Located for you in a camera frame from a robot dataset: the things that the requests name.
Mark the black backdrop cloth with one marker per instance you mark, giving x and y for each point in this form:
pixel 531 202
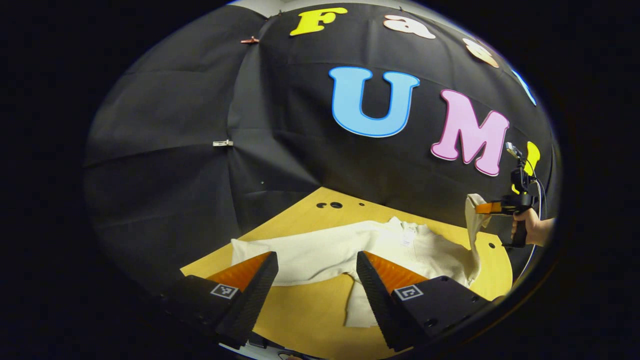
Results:
pixel 280 150

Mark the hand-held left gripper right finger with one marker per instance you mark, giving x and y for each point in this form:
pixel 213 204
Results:
pixel 377 300

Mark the white sweater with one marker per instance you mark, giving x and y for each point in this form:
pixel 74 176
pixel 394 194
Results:
pixel 320 250

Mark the small red clip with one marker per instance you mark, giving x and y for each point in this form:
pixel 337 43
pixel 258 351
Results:
pixel 250 40

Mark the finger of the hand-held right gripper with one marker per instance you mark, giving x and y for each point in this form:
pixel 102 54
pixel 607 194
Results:
pixel 487 208

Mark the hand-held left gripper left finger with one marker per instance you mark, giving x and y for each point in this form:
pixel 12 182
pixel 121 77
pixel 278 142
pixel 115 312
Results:
pixel 260 290

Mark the small silver clip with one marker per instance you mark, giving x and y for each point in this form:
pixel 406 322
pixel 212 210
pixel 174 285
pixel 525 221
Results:
pixel 223 143

